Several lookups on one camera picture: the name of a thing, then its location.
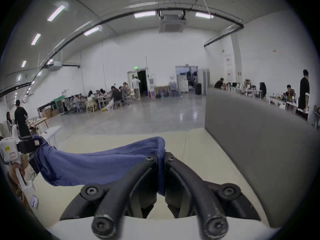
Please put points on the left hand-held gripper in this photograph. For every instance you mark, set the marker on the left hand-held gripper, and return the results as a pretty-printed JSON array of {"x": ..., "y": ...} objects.
[{"x": 8, "y": 150}]

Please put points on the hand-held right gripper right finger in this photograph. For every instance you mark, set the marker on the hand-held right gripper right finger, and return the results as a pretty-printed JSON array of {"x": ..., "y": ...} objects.
[{"x": 197, "y": 191}]

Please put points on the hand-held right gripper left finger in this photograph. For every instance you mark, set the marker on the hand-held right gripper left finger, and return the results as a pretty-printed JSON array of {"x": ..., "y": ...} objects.
[{"x": 117, "y": 196}]

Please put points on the dark blue shirt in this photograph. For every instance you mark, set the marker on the dark blue shirt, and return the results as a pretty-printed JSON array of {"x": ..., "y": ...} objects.
[{"x": 100, "y": 165}]

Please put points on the white table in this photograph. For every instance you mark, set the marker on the white table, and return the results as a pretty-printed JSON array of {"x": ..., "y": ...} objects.
[{"x": 51, "y": 131}]

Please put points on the wooden table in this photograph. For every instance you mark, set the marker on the wooden table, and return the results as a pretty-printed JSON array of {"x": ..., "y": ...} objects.
[
  {"x": 38, "y": 122},
  {"x": 162, "y": 88}
]

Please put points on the bed with beige sheet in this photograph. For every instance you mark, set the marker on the bed with beige sheet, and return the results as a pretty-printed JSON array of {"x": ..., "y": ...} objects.
[{"x": 200, "y": 149}]

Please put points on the grey padded headboard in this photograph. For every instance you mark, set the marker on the grey padded headboard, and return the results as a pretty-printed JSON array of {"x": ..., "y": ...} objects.
[{"x": 262, "y": 146}]

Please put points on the group of people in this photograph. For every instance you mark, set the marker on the group of people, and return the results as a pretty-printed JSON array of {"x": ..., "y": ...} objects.
[{"x": 105, "y": 97}]

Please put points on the white shelf cabinet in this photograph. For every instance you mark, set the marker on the white shelf cabinet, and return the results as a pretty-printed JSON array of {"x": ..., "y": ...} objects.
[{"x": 182, "y": 83}]

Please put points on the row of tables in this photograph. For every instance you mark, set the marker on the row of tables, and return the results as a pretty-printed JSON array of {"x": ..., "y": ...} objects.
[{"x": 246, "y": 90}]

